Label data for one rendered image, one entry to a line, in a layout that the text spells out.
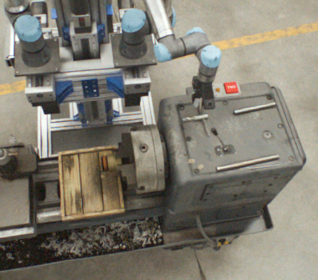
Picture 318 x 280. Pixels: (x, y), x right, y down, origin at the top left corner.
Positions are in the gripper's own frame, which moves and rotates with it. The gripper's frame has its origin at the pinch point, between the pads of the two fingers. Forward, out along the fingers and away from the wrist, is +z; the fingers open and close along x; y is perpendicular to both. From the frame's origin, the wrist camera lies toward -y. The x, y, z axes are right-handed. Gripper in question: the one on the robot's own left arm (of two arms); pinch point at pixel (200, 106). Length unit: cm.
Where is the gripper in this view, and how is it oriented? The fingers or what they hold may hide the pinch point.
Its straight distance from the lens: 183.9
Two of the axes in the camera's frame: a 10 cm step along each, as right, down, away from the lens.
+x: -9.8, 1.2, -1.3
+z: -0.6, 5.0, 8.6
